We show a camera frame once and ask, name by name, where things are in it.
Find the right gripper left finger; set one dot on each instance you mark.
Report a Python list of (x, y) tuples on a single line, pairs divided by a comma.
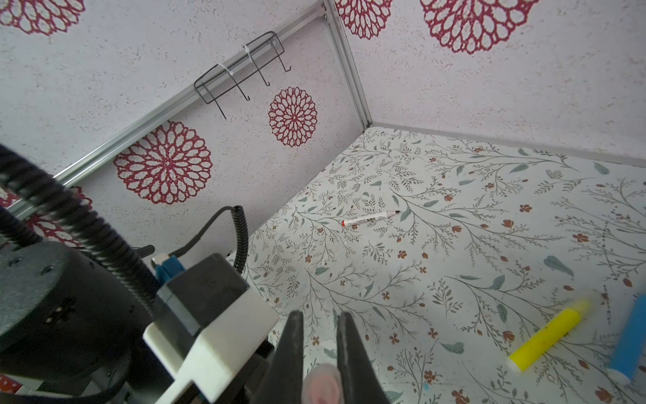
[(283, 381)]

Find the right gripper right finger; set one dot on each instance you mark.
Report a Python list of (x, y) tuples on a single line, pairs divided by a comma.
[(360, 384)]

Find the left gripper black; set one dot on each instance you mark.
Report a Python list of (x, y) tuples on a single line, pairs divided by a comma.
[(71, 332)]

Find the clear pink pen cap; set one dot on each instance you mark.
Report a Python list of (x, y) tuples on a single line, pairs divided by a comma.
[(323, 385)]

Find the white pen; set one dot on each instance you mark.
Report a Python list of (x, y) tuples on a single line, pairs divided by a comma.
[(384, 215)]

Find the yellow highlighter pen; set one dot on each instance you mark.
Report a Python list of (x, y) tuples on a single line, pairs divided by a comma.
[(545, 338)]

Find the blue pen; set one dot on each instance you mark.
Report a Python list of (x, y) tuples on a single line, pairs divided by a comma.
[(630, 346)]

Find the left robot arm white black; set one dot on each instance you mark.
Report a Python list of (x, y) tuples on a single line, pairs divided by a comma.
[(88, 232)]

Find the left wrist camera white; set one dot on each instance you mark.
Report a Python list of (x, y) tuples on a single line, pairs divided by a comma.
[(210, 332)]

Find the black wire wall rack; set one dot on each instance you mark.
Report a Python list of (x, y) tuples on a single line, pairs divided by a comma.
[(223, 78)]

